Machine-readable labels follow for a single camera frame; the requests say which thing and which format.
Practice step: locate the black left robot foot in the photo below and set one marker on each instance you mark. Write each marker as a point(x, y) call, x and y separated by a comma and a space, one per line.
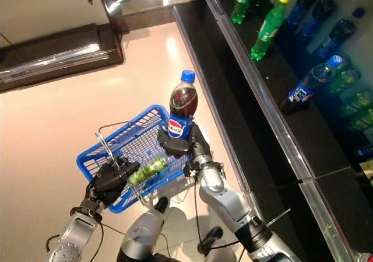
point(161, 204)

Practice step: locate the blue plastic shopping basket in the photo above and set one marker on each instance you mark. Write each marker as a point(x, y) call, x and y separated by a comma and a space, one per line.
point(87, 164)

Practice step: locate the low black shelf unit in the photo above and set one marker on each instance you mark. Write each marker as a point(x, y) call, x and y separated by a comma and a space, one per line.
point(58, 46)

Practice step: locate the Pepsi bottle round logo label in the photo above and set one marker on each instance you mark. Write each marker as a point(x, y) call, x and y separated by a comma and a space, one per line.
point(183, 101)

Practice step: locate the black shelf base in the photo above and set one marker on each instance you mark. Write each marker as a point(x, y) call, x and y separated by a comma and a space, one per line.
point(233, 113)

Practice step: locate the pale snack package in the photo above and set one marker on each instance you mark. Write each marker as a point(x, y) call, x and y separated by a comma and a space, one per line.
point(366, 173)

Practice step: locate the green Sprite bottle yellow cap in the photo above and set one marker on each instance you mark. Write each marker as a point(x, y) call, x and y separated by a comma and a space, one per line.
point(242, 2)
point(268, 28)

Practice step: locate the black right robot foot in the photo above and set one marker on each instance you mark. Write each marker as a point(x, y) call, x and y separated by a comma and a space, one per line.
point(209, 240)

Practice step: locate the grey robot leg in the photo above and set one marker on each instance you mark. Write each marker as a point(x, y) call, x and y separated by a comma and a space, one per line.
point(140, 235)
point(221, 254)

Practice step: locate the grey right robot leg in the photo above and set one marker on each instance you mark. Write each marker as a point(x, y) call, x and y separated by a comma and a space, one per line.
point(221, 254)

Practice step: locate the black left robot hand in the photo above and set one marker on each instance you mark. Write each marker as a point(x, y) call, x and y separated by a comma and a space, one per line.
point(110, 183)

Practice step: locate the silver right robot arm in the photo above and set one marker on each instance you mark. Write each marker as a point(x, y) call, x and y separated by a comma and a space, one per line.
point(224, 200)

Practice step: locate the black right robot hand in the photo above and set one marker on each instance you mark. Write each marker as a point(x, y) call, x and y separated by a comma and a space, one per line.
point(177, 148)

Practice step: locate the Pepsi bottle square print label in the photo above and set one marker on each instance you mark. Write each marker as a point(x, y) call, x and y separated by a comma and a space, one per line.
point(297, 95)

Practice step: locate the black robot foot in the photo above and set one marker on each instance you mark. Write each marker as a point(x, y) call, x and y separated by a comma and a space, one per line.
point(161, 204)
point(209, 240)

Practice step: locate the grey left robot leg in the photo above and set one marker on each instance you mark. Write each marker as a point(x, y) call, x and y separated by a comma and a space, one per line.
point(140, 235)

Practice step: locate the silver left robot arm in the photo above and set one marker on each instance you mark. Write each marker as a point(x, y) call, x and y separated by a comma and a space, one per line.
point(73, 235)

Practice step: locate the black shelf board clear rail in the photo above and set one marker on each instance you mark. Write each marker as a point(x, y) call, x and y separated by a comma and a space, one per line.
point(306, 142)

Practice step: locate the water bottle red label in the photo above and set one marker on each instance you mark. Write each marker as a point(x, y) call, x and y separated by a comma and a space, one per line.
point(365, 257)

